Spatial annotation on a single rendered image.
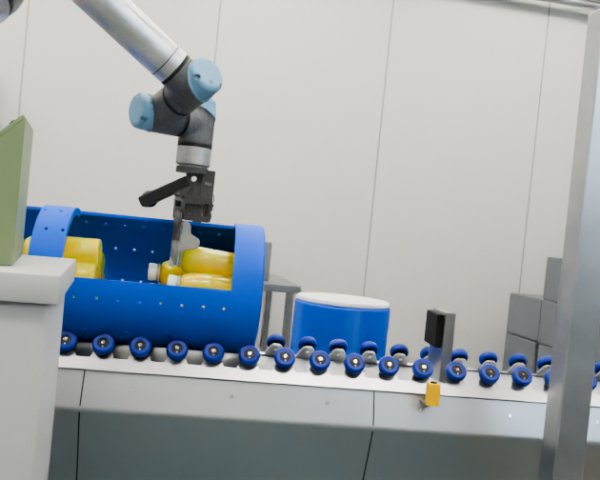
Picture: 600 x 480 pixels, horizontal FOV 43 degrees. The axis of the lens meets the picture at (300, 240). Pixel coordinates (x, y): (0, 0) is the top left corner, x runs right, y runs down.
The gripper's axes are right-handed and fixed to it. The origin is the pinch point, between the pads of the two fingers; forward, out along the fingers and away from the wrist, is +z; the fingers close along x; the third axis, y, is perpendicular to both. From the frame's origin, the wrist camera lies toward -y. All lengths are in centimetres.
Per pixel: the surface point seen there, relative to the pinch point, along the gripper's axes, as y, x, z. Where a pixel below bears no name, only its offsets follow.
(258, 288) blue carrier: 18.3, -13.3, 3.6
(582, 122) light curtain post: 74, -32, -35
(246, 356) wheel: 17.5, -10.4, 18.3
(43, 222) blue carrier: -26.2, -8.6, -4.9
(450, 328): 62, -4, 9
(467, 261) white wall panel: 189, 349, 2
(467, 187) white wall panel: 182, 348, -49
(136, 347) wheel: -5.0, -10.3, 18.4
